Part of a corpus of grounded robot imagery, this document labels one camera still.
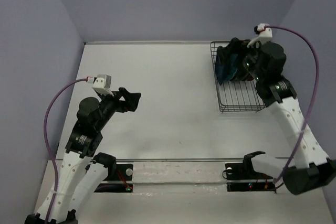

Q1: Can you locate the dark wire dish rack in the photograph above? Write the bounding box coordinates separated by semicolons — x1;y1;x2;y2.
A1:
209;41;265;113

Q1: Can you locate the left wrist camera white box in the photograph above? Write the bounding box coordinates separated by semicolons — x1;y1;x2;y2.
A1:
92;74;113;96

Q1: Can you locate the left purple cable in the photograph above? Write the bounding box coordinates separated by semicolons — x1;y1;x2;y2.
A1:
43;76;95;224

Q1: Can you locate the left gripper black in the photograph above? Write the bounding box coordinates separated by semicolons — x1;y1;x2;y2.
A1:
96;87;141;131

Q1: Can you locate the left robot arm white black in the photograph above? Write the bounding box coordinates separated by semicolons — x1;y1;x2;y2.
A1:
25;88;141;223

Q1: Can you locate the red teal floral plate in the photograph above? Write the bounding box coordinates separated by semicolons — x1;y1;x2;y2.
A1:
243;74;254;81

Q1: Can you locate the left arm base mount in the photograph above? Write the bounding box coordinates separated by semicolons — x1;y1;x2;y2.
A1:
94;163;133;193

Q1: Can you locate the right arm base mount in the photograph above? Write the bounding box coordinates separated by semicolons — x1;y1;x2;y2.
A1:
222;163;276;193

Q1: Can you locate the teal scalloped plate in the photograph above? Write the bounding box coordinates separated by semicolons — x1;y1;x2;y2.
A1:
225;54;238;81

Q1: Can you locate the dark blue curved dish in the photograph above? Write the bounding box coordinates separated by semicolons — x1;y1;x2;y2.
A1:
215;55;230;85

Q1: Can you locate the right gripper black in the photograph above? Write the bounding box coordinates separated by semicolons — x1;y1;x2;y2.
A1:
216;38;266;81

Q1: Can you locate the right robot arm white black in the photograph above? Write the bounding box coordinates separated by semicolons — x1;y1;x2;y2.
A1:
214;38;335;195

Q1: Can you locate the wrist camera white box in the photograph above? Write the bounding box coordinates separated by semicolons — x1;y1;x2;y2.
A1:
247;23;272;48
92;74;113;96

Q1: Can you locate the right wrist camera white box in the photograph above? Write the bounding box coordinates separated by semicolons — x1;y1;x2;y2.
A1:
247;23;272;48

